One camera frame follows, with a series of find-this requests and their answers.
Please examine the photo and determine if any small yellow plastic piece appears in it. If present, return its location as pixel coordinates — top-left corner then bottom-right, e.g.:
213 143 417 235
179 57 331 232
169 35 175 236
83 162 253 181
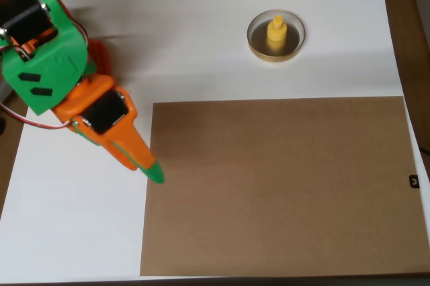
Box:
266 14 288 50

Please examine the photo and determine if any round clear shallow dish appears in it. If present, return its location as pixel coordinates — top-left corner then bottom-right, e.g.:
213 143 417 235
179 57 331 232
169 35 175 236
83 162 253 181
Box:
247 9 306 64

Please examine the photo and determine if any white board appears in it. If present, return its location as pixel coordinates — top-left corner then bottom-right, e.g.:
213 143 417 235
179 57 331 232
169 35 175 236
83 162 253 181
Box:
0 0 430 283

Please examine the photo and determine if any brown cardboard sheet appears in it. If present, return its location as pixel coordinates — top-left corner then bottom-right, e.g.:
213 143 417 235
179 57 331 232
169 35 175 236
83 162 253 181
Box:
139 96 430 277

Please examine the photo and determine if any red white black servo cable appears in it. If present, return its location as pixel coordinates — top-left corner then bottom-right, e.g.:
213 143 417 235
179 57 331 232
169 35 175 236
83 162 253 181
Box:
0 101 73 130

